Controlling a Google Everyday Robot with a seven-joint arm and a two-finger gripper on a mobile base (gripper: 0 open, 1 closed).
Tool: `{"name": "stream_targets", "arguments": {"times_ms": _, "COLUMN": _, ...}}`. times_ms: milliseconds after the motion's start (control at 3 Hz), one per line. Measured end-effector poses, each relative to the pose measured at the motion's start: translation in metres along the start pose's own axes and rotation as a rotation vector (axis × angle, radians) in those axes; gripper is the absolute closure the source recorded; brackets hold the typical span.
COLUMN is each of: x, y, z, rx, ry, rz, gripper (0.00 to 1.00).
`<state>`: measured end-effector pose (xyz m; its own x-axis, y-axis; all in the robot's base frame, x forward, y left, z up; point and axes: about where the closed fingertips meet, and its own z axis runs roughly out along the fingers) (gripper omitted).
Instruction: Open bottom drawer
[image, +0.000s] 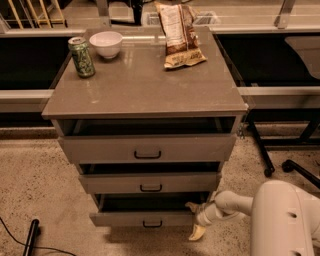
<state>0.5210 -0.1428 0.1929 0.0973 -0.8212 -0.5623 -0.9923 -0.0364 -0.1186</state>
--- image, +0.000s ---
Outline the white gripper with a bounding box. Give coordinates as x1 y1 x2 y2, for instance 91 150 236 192
185 202 223 241

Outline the grey bottom drawer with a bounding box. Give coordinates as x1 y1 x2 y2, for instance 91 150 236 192
90 191 211 228

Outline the grey drawer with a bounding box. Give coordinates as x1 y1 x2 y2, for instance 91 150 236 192
90 191 211 228
79 172 218 194
59 135 236 164

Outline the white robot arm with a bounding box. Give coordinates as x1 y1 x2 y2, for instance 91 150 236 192
186 180 320 256

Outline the grey middle drawer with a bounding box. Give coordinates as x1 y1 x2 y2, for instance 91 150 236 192
79 172 218 194

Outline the grey top drawer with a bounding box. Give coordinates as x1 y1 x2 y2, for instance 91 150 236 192
59 135 236 164

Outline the grey drawer cabinet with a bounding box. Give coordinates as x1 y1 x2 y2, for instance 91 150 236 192
41 26 250 221

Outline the black chair base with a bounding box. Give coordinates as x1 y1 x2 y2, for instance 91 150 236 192
282 159 320 189

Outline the black stand leg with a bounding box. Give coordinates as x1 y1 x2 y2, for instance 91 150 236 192
23 219 40 256

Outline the green soda can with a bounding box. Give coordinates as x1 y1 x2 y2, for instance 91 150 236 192
68 36 95 78

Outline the brown chip bag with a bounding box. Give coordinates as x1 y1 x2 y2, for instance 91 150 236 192
155 2 206 69

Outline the white bowl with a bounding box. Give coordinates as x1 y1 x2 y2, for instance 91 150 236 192
89 31 123 59

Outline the black table leg frame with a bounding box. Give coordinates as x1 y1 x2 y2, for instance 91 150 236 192
248 121 320 177

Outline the black floor cable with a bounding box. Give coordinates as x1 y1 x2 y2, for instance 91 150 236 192
0 216 78 256

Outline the yellow wooden frame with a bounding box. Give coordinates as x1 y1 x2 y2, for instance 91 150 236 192
1 0 68 29

